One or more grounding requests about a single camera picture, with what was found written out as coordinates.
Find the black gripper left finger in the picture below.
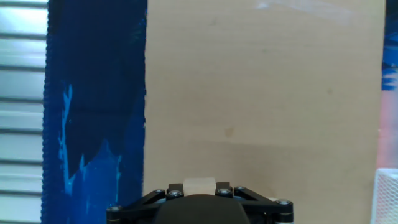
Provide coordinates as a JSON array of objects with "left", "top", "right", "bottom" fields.
[{"left": 105, "top": 182, "right": 185, "bottom": 224}]

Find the small wooden block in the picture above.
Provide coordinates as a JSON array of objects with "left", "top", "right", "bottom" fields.
[{"left": 182, "top": 177, "right": 217, "bottom": 197}]

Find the brown cardboard sheet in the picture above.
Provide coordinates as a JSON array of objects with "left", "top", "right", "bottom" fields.
[{"left": 142, "top": 0, "right": 387, "bottom": 224}]

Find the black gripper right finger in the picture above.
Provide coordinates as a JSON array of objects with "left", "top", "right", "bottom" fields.
[{"left": 214, "top": 182, "right": 295, "bottom": 224}]

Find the white mesh basket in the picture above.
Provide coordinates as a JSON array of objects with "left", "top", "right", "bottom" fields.
[{"left": 369, "top": 167, "right": 398, "bottom": 224}]

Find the printed forest landscape mat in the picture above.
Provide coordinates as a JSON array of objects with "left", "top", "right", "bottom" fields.
[{"left": 40, "top": 0, "right": 398, "bottom": 224}]

